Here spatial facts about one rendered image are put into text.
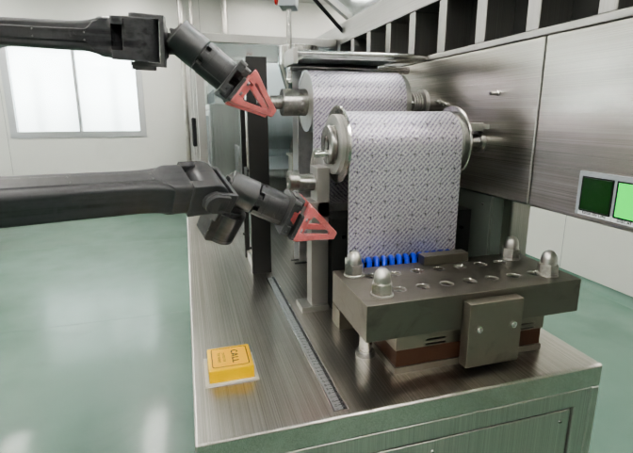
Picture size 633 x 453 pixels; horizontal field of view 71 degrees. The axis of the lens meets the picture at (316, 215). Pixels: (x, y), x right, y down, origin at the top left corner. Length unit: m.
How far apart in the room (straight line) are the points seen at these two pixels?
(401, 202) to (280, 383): 0.40
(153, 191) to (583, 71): 0.68
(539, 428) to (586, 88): 0.56
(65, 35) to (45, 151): 5.69
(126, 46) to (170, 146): 5.54
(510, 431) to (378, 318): 0.30
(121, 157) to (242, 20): 2.42
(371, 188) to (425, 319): 0.26
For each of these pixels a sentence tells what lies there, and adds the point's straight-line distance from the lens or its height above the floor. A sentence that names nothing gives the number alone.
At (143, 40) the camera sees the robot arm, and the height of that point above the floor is 1.42.
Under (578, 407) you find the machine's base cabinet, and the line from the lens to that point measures 0.92.
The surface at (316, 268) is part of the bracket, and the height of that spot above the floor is 0.99.
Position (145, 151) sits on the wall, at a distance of 6.36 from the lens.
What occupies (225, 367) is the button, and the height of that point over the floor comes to 0.92.
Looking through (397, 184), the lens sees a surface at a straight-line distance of 0.86.
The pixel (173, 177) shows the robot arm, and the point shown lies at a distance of 0.68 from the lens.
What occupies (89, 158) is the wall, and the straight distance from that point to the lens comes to 6.46.
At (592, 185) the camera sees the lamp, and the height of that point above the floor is 1.20.
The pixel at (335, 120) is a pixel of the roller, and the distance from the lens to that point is 0.84.
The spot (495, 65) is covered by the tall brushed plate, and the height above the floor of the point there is 1.40.
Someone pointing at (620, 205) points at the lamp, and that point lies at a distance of 0.78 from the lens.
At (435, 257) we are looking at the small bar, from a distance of 0.86.
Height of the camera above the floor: 1.31
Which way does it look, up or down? 13 degrees down
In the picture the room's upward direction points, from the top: straight up
